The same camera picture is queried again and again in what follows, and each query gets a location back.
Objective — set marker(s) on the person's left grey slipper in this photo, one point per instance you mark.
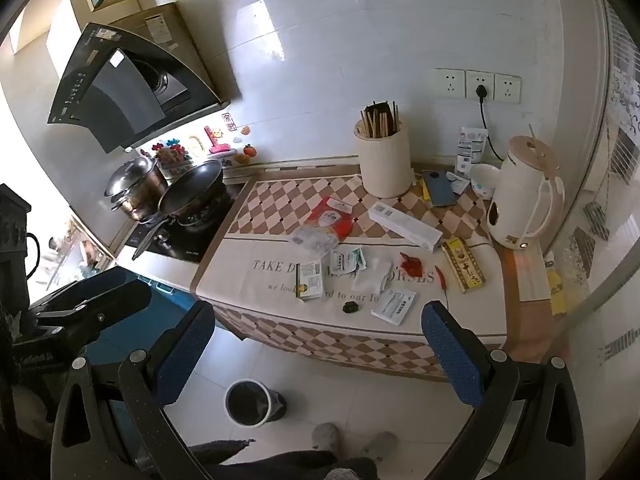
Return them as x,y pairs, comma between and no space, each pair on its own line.
326,437

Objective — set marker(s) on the black frying pan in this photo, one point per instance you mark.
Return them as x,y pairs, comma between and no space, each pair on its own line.
192,187

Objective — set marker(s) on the red snack packet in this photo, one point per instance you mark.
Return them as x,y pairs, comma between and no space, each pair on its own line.
335,220

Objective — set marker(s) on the row of colourful wall hooks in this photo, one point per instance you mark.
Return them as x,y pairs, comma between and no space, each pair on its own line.
200,142

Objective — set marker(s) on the small dark lump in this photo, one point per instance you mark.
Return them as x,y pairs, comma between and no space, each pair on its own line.
350,307

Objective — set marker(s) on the white tissue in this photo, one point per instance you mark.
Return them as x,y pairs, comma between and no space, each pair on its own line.
372,272

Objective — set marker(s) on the black gas cooktop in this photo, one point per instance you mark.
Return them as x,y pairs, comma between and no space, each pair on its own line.
185,245

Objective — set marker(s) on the stainless steel pot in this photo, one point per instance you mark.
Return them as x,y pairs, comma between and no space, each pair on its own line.
137,185

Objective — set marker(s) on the clear plastic wrapper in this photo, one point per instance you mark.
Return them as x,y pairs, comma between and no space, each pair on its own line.
315,240

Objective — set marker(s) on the gold yellow box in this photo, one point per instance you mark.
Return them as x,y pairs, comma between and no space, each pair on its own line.
463,265

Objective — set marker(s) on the red chilli pepper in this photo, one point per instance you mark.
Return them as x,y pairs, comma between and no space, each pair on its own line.
441,277

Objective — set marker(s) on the window with patterned film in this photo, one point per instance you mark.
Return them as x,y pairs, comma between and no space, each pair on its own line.
622,90

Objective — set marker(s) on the white paper sheet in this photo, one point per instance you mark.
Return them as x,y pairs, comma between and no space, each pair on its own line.
531,275

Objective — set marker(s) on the small yellow packet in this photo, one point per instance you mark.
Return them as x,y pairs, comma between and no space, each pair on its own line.
556,292

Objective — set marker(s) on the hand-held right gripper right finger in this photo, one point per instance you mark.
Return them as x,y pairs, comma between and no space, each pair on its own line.
450,355

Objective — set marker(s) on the black range hood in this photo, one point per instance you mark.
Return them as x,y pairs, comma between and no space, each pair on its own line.
110,85

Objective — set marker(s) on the white wall socket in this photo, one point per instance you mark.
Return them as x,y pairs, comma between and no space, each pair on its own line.
507,89
449,81
487,85

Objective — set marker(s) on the white printed sachet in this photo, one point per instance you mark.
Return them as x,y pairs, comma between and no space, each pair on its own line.
395,306

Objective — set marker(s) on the chequered tablecloth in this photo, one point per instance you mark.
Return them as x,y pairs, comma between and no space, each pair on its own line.
280,280

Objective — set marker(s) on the small white and yellow box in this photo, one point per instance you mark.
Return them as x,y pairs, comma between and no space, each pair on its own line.
309,281

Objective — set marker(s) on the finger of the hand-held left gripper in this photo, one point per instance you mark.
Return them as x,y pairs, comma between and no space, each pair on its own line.
115,287
90,327

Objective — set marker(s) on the wooden hood duct cover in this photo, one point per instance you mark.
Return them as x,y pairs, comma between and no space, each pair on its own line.
190,45

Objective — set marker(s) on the yellow flat packet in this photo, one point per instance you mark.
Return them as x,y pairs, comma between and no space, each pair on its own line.
426,191

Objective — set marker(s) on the teal cabinet door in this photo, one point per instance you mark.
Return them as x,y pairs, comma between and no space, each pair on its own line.
130,325

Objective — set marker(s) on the cream chopstick holder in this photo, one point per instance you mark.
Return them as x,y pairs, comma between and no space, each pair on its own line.
384,165

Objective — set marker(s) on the white bowl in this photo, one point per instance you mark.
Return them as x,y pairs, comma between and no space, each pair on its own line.
485,180

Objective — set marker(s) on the person's dark fleece clothing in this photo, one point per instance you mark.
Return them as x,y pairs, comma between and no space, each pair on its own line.
280,465

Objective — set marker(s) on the blue smartphone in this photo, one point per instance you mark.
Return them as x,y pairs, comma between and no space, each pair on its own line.
439,187

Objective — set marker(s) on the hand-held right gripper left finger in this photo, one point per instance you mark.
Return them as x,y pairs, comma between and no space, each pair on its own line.
184,347

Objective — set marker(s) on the dark bin with white rim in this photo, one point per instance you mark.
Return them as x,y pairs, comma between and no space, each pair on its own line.
247,402

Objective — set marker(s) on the green and white sachet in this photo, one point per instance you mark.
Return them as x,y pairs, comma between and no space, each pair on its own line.
347,260

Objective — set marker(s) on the small white card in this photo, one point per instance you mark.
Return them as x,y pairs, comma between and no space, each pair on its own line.
459,183

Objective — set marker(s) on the white electric kettle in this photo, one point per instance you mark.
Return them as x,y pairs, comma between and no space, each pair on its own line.
520,195

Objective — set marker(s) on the long white box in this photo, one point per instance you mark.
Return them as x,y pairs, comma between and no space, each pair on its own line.
405,227

